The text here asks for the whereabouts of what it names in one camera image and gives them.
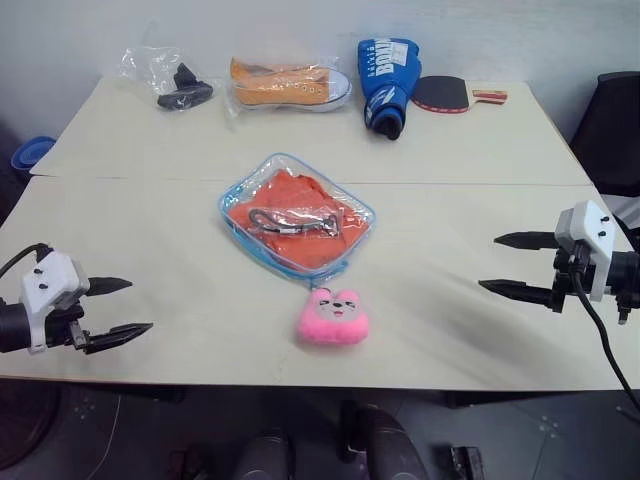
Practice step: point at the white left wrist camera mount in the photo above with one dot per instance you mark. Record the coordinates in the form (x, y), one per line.
(50, 280)

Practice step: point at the table tennis paddle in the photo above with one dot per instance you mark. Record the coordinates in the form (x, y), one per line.
(442, 95)

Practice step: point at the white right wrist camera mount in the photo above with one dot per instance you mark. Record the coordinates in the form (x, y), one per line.
(585, 220)

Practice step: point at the black bagged item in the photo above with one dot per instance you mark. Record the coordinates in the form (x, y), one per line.
(185, 95)

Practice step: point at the clear crumpled plastic bag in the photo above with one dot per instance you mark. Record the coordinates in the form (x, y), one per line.
(140, 62)

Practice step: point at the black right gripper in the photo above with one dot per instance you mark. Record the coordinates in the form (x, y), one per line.
(570, 275)

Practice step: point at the clear pouch with orange cloth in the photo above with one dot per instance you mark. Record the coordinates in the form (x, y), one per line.
(239, 192)

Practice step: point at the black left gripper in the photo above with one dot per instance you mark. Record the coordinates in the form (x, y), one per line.
(67, 322)

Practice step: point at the clear plastic sneaker bag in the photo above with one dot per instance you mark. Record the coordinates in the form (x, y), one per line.
(232, 117)

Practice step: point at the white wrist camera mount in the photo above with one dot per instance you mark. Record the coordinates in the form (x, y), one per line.
(585, 220)
(50, 280)

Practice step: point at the orange cloth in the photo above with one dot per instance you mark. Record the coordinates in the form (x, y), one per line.
(300, 197)

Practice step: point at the blue boxing glove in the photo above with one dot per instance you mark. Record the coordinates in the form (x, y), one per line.
(390, 80)

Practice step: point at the orange canvas sneaker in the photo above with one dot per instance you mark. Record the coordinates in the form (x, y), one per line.
(285, 87)

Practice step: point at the black chair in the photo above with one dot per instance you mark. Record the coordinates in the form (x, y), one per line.
(610, 135)

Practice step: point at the blue plastic bowl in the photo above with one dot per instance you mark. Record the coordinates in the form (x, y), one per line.
(30, 152)

